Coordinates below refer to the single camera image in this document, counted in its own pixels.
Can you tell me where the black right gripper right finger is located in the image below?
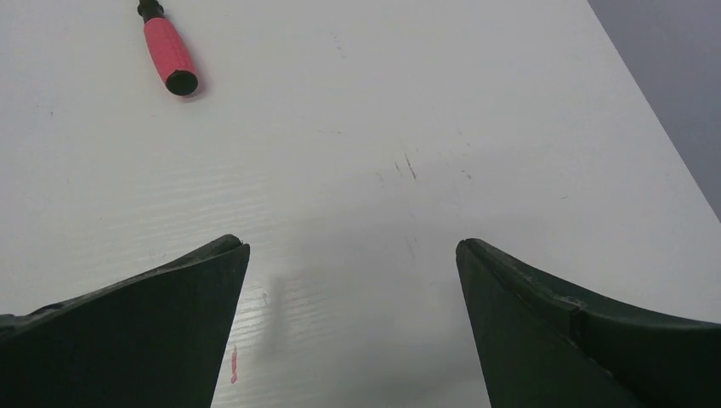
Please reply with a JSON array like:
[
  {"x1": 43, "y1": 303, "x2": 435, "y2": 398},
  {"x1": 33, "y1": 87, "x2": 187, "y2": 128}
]
[{"x1": 456, "y1": 239, "x2": 720, "y2": 407}]

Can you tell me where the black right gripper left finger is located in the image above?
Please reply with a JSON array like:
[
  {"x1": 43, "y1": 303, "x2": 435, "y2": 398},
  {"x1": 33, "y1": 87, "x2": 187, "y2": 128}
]
[{"x1": 1, "y1": 235, "x2": 250, "y2": 407}]

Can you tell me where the red handled screwdriver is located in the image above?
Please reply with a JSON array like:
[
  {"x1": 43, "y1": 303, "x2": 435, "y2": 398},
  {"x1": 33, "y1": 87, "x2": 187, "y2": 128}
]
[{"x1": 137, "y1": 0, "x2": 199, "y2": 97}]

